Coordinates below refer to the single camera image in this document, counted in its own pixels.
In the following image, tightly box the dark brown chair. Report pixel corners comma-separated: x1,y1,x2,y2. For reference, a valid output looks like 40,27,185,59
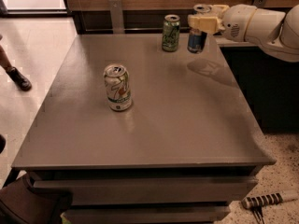
0,174,73,224

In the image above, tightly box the striped black white tool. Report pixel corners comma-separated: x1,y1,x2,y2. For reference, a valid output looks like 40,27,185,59
241,189,298,210

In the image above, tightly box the white 7up can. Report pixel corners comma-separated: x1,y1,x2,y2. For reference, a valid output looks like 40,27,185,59
103,63,132,111

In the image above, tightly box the grey drawer cabinet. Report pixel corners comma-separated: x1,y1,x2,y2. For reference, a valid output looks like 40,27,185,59
13,35,274,224

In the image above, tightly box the metal wall bracket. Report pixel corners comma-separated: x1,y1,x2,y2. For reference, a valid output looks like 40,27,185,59
252,0,267,8
108,0,125,34

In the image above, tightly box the blue silver redbull can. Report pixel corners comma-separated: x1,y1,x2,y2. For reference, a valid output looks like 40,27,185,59
186,3,213,54

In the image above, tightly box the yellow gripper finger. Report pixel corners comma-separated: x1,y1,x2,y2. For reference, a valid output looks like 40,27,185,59
188,14,224,35
211,5,230,17

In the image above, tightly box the green soda can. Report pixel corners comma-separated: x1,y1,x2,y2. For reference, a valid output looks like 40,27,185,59
162,14,180,52

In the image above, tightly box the left metal wall bracket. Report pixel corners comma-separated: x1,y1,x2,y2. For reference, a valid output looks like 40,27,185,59
108,0,125,34

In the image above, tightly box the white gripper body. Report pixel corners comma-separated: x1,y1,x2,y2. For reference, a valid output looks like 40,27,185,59
222,5,257,42

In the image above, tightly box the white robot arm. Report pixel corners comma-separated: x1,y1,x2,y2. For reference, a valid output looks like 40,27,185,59
188,5,299,63

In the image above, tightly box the right metal wall bracket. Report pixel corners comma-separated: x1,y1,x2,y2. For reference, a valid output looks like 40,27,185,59
252,0,267,8

